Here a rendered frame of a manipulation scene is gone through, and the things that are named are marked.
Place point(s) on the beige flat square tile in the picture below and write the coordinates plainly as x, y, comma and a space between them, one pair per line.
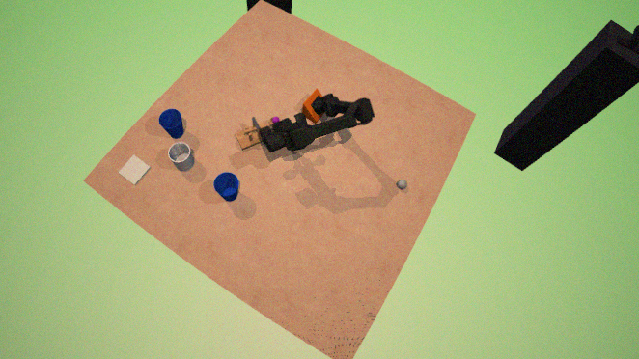
134, 169

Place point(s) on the blue cup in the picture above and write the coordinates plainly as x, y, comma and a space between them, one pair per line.
226, 185
170, 120

